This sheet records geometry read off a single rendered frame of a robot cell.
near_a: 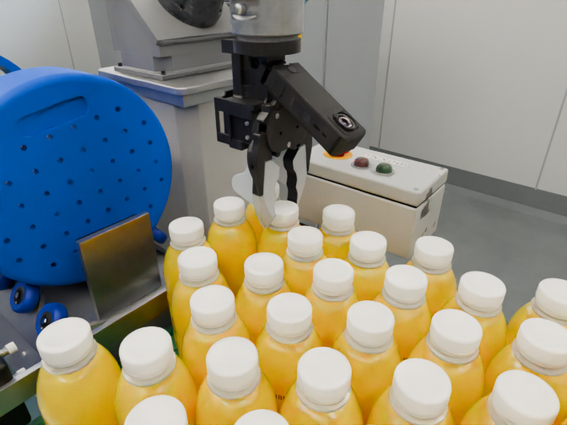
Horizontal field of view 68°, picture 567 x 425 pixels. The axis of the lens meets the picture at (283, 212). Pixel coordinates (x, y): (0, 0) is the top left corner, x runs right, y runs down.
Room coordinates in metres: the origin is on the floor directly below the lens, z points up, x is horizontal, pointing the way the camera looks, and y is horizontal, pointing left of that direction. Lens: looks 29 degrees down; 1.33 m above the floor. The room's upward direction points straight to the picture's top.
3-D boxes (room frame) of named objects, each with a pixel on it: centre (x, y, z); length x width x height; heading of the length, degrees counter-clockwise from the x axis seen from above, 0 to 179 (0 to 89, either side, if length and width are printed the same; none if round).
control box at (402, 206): (0.57, -0.12, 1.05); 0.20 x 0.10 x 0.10; 51
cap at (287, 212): (0.46, 0.00, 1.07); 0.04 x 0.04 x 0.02
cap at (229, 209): (0.47, 0.07, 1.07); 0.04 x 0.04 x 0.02
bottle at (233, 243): (0.47, 0.07, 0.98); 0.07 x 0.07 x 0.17
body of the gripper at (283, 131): (0.48, 0.02, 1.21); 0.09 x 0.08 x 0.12; 51
